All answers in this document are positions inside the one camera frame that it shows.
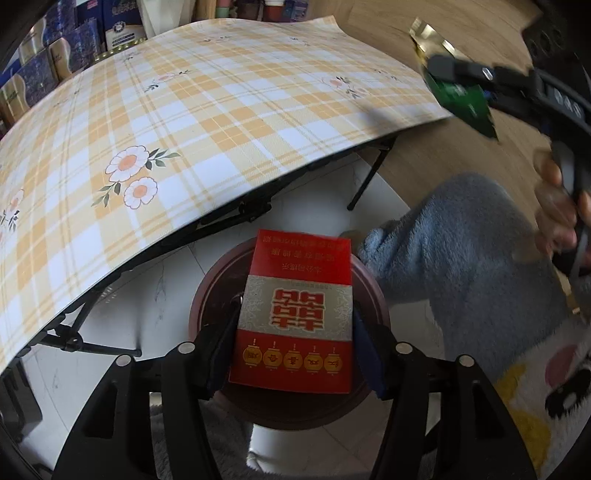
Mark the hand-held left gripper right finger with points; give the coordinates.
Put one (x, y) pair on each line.
(371, 364)

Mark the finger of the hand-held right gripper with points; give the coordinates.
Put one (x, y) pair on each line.
(508, 81)
(526, 108)

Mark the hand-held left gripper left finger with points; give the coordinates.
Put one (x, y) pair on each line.
(219, 360)

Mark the green and gold snack wrapper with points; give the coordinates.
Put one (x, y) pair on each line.
(466, 104)

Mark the brown round bin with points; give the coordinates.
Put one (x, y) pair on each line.
(221, 281)

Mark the red and silver box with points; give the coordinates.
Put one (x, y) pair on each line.
(295, 277)

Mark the person's right forearm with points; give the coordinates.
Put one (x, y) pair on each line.
(461, 258)

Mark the person's right hand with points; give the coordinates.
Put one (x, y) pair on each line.
(551, 212)

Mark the person's printed white pajamas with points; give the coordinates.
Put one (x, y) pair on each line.
(554, 415)

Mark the yellow plaid tablecloth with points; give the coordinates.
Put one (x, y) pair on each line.
(231, 115)

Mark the stack of blue patterned boxes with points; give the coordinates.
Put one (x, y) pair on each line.
(37, 74)

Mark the white and blue milk carton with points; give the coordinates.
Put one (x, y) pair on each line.
(122, 34)

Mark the black folding table frame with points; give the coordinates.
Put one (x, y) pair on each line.
(369, 175)

